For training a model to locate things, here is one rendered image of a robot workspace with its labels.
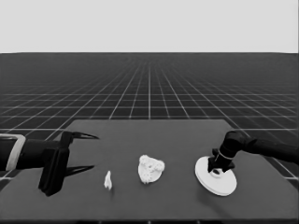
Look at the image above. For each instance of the white round carrier with pins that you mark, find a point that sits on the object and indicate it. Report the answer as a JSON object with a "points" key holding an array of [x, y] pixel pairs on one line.
{"points": [[154, 177]]}

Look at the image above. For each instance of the large thick white disc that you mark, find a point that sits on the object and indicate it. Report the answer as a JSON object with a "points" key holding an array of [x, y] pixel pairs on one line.
{"points": [[218, 186]]}

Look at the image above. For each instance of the small white T-shaped piece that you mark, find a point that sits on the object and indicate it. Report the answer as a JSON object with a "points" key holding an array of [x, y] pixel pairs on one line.
{"points": [[107, 183]]}

